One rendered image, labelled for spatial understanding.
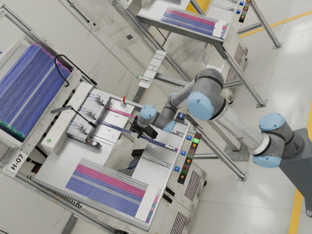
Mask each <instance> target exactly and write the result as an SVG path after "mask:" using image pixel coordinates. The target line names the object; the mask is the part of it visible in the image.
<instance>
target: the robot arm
mask: <svg viewBox="0 0 312 234"><path fill-rule="evenodd" d="M223 86H224V79H223V76H222V74H221V73H220V72H219V71H218V70H216V69H213V68H207V69H204V70H202V71H201V72H199V73H198V74H197V75H196V76H195V79H194V80H193V81H191V82H190V83H189V84H187V85H186V86H185V87H183V88H182V89H181V90H180V91H178V92H177V93H172V94H170V96H169V97H168V99H167V102H166V104H165V106H164V108H163V110H162V112H161V113H159V112H157V111H156V108H155V107H154V106H153V105H151V104H147V105H145V106H144V107H143V108H142V109H141V111H140V114H139V116H137V115H136V117H135V119H134V121H133V123H132V125H131V127H130V129H129V130H130V131H132V132H133V133H132V132H131V134H132V135H133V136H135V137H136V138H137V139H139V138H140V136H141V135H142V134H143V132H145V133H146V134H147V135H148V136H149V137H150V138H151V139H156V137H157V135H158V133H157V132H156V131H155V130H154V129H153V128H152V127H151V126H150V125H149V124H151V125H153V126H155V127H157V128H159V129H161V130H162V131H165V132H167V133H171V132H172V130H173V128H174V127H175V124H176V121H174V117H175V115H176V113H177V111H178V109H179V108H181V107H182V106H184V105H185V104H186V103H187V108H188V111H189V112H190V113H191V114H192V115H193V116H194V117H196V118H199V119H200V120H209V121H211V120H214V121H216V122H217V123H218V124H219V125H220V126H222V127H223V128H224V129H226V130H227V131H228V132H229V133H231V134H232V135H233V136H234V137H236V138H237V139H238V140H239V141H241V142H242V143H243V144H244V145H246V146H247V147H248V152H249V153H250V154H251V155H253V163H254V164H256V165H258V166H260V167H264V168H276V167H278V166H279V164H280V161H281V159H282V158H283V159H290V158H294V157H296V156H297V155H299V154H300V153H301V152H302V150H303V149H304V146H305V142H304V139H303V138H302V136H301V135H300V134H298V133H296V132H295V131H293V130H292V129H291V127H290V126H289V124H288V123H287V122H286V120H285V118H284V117H283V116H282V115H281V114H279V113H269V114H267V115H265V116H264V117H262V118H261V120H260V121H259V129H260V130H261V133H260V132H259V131H257V130H256V129H255V128H254V127H253V126H252V125H251V124H249V123H248V122H247V121H246V120H245V119H243V118H242V117H241V116H240V115H239V114H237V113H236V112H235V111H234V110H233V109H231V108H230V107H229V106H228V105H227V100H226V99H225V98H224V97H223V96H222V95H221V92H222V89H223Z"/></svg>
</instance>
